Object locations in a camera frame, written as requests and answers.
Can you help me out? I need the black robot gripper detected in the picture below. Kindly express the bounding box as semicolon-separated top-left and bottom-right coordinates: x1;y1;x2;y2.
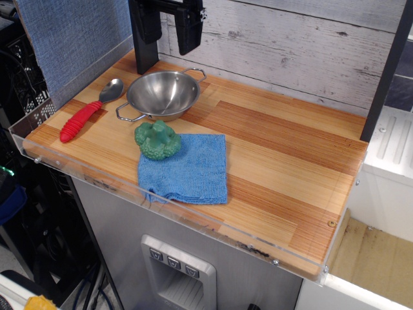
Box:
135;0;207;56

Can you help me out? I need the stainless steel mixing bowl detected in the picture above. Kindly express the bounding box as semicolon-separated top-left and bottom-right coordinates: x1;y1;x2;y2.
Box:
116;68;207;122

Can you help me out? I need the blue fabric panel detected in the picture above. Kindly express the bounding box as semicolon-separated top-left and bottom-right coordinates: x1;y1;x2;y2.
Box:
14;0;134;109

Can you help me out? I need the green toy broccoli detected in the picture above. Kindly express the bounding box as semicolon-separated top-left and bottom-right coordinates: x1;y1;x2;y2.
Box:
134;120;181;161

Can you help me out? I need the blue folded cloth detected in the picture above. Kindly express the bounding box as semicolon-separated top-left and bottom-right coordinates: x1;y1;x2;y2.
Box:
137;134;228;205

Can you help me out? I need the black plastic crate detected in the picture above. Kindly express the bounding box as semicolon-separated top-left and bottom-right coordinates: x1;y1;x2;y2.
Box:
1;35;50;117

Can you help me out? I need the silver toy fridge cabinet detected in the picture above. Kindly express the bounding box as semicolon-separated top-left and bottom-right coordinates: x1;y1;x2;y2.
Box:
74;180;302;309

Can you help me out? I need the grey water dispenser panel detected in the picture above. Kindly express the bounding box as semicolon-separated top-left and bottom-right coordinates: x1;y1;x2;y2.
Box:
141;234;217;309

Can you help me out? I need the yellow object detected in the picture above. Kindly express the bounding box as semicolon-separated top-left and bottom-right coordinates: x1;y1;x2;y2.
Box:
23;295;57;310

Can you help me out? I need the white toy sink counter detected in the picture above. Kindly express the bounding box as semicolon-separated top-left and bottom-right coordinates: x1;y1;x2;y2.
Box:
296;107;412;309

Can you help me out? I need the black left vertical post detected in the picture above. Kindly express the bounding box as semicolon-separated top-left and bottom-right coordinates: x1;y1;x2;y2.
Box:
128;1;159;74

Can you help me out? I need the black vertical post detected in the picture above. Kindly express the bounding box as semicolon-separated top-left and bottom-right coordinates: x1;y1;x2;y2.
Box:
128;1;159;74
360;0;412;142

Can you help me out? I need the red handled metal spoon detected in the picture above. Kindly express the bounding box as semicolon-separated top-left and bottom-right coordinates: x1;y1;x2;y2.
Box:
59;78;124;143

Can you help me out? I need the clear acrylic guard rail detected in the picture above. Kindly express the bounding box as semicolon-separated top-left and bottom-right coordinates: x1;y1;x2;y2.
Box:
10;52;367;284

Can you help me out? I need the black right vertical post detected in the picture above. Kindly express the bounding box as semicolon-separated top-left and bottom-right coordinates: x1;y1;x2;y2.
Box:
360;0;412;142

